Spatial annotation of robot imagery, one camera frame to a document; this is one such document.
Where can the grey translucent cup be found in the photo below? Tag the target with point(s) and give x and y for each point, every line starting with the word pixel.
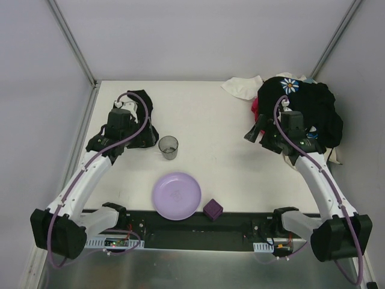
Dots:
pixel 168 145

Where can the lilac plastic plate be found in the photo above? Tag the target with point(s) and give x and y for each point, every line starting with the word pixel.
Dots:
pixel 176 196

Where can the purple toy block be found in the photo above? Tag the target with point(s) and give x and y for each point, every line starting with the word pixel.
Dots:
pixel 212 210

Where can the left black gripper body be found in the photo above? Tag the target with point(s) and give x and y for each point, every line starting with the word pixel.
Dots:
pixel 147 132

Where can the small black cloth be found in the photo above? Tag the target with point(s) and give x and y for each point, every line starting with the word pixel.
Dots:
pixel 147 105

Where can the blue white patterned cloth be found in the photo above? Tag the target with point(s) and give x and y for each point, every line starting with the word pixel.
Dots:
pixel 312 133

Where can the red cloth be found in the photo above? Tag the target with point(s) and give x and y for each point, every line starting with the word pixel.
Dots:
pixel 255 110

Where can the beige cloth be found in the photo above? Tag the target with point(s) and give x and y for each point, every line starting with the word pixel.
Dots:
pixel 330 156

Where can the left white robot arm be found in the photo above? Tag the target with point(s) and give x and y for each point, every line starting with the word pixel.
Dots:
pixel 61 228

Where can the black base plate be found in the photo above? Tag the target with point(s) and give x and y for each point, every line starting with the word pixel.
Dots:
pixel 235 232

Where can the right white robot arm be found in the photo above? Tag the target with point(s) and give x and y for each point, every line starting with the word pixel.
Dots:
pixel 341 232

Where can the aluminium frame post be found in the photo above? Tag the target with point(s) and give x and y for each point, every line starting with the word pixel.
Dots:
pixel 341 28
pixel 71 41

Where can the left aluminium frame post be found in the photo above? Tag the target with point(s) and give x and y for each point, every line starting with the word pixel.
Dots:
pixel 71 41

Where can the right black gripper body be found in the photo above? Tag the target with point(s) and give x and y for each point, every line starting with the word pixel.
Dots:
pixel 265 136

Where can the black flower print cloth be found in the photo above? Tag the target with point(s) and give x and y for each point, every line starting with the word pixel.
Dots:
pixel 314 101

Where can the right aluminium frame post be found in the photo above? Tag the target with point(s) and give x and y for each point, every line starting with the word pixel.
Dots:
pixel 341 28

